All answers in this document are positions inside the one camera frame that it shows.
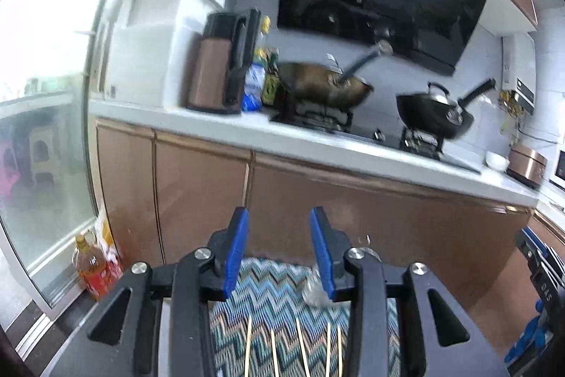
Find yellow plastic bag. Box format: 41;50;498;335
95;209;121;256

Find black gas stove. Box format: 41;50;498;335
269;99;483;175

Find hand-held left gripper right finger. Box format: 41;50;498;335
309;207;471;377

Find brass wok with black handle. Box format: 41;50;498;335
276;40;394;113

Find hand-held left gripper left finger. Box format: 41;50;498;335
86;207;250;377

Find oil bottle with red label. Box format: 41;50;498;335
72;233;125;302

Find black pan with handle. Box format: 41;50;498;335
396;78;497;140

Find beige plastic stool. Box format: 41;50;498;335
29;129;61;189

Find brown and black kettle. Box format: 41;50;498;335
185;9;262;115

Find dark bottle with green label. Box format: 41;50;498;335
261;48;283;108

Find zigzag patterned cloth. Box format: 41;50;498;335
207;257;402;377

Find clear glass cup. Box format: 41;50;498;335
302;266;336;308

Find brass water heater valves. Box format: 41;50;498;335
499;90;527;119

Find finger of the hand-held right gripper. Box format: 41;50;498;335
514;227;543;272

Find clear bottle with yellow cap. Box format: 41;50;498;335
258;16;271;51

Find brown lower kitchen cabinet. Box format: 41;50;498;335
96;116;565;362

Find person's right hand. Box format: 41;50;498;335
504;301;547;365

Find sliding glass door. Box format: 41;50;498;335
0;0;148;318

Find blue and white bag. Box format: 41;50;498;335
242;63;266;113

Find white kitchen countertop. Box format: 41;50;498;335
88;99;565;223

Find white microwave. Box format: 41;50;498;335
549;147;565;189

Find pink plastic stool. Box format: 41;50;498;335
0;139;24;202

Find large white storage box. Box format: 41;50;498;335
107;0;226;111

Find brown rice cooker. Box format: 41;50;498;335
507;144;548;189

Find glass pan lid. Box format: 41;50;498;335
412;82;462;107

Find white water heater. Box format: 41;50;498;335
501;33;537;115

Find white bowl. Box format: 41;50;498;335
486;152;508;172

